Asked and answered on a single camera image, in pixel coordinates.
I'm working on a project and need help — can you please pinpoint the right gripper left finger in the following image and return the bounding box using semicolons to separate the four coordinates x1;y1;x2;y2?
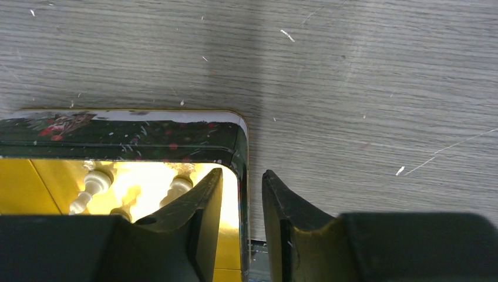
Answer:
1;168;223;281

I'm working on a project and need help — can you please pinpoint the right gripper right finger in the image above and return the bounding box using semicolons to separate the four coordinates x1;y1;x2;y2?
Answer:
262;170;497;281

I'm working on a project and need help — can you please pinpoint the white rook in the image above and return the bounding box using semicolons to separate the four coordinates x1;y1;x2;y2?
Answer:
69;170;112;215

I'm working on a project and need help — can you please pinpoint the gold tin tray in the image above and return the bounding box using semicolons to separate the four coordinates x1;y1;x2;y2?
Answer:
1;110;251;281

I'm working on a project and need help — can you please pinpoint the white knight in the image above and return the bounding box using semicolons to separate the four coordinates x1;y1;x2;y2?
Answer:
159;175;193;208

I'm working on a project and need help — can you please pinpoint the white bishop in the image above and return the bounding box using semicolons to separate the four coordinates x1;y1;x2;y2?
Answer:
109;207;132;222

